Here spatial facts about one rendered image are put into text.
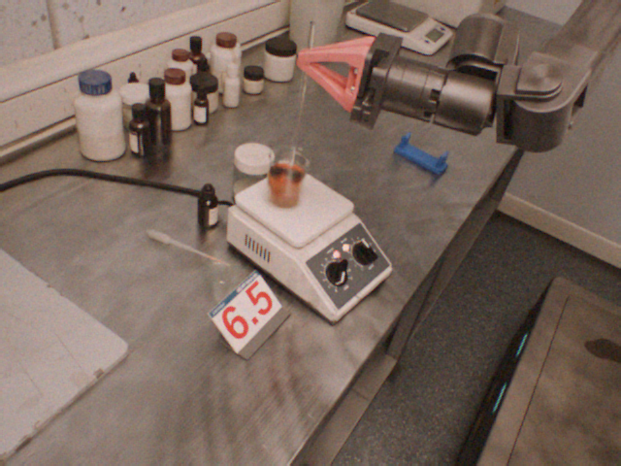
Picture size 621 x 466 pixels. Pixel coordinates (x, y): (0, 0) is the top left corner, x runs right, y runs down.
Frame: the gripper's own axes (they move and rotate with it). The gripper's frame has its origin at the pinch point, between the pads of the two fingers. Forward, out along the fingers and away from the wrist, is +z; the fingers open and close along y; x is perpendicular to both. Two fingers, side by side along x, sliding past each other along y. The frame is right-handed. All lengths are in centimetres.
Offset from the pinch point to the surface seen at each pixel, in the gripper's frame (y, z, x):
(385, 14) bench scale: -93, 3, 24
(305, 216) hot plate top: 1.2, -3.2, 20.1
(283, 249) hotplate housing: 5.9, -2.2, 22.4
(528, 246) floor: -120, -68, 104
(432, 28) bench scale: -96, -10, 26
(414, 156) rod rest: -33.5, -14.7, 28.0
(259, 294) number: 10.5, -1.1, 26.4
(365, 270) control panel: 2.0, -12.6, 25.1
